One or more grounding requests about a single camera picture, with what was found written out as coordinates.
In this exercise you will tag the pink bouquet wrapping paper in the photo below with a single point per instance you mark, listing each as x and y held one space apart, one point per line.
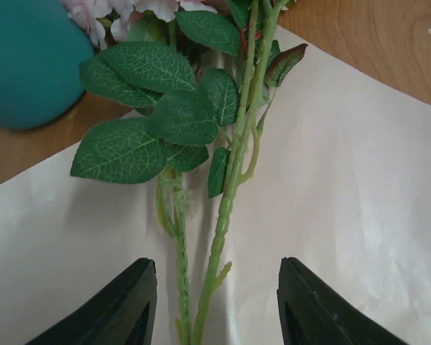
343 183

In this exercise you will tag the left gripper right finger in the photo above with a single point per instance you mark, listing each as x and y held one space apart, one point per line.
311 312

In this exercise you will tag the artificial flower bunch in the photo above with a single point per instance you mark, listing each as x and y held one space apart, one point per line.
198 72

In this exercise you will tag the teal cone vase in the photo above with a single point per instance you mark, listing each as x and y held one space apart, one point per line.
40 51

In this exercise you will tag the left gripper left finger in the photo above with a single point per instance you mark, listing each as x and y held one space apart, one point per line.
122 312

